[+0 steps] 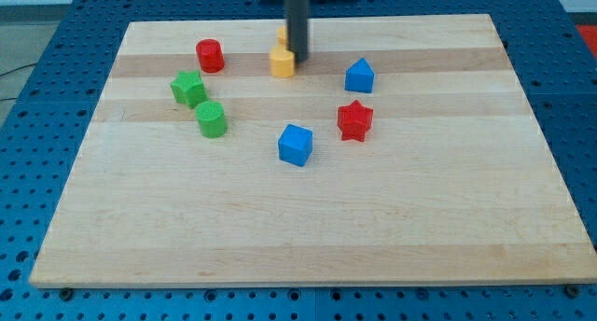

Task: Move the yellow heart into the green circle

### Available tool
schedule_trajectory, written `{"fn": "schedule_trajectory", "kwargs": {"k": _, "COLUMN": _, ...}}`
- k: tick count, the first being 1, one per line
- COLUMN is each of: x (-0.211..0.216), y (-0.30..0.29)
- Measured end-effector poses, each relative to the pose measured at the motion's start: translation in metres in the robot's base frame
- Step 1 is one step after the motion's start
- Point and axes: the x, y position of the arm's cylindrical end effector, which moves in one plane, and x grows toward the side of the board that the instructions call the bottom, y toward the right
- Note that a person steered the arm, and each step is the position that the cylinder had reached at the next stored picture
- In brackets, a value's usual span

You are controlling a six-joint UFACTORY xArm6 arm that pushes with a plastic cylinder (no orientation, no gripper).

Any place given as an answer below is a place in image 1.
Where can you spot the green cylinder block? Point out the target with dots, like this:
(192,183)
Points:
(211,118)

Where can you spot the light wooden board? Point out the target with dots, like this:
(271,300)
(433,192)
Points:
(453,186)

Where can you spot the blue triangular prism block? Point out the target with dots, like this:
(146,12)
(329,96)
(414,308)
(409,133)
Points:
(359,77)

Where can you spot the red star block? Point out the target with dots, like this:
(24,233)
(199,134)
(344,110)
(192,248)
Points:
(354,121)

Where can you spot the blue cube block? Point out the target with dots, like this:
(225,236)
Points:
(295,145)

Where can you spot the red cylinder block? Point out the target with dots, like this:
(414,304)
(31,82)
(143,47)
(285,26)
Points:
(210,55)

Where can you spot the green star block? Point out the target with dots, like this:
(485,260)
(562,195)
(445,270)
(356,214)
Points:
(188,88)

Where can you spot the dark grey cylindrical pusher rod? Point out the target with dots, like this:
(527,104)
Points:
(297,28)

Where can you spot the yellow block behind rod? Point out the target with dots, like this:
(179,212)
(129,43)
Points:
(281,36)

